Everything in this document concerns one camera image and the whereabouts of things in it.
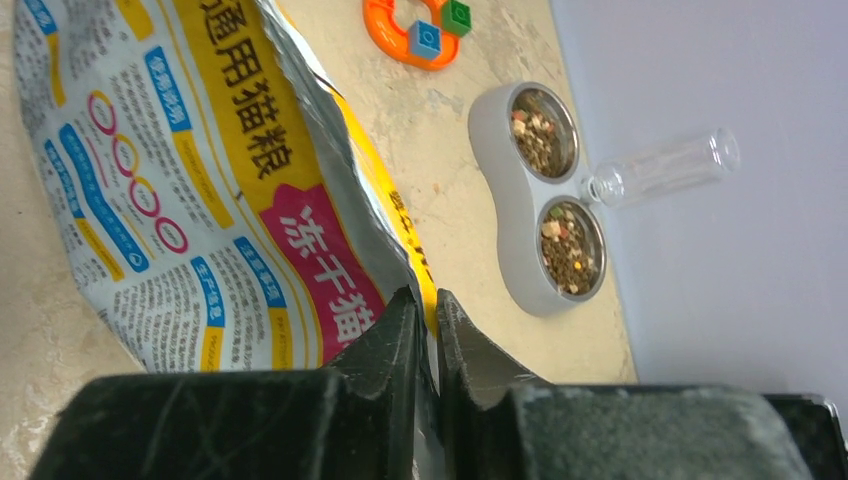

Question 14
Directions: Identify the clear water bottle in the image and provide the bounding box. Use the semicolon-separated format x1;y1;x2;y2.
581;128;741;208

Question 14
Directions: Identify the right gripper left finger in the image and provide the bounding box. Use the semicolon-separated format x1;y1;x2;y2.
31;288;419;479

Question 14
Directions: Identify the orange green toy block piece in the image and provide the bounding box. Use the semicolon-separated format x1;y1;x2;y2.
362;0;472;71

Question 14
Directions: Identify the pet food bag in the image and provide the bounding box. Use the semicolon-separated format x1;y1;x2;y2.
13;0;440;376

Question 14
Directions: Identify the grey double pet bowl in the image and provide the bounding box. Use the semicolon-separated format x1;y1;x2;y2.
468;81;608;317

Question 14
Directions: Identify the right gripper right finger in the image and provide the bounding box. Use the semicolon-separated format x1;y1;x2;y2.
436;289;847;479

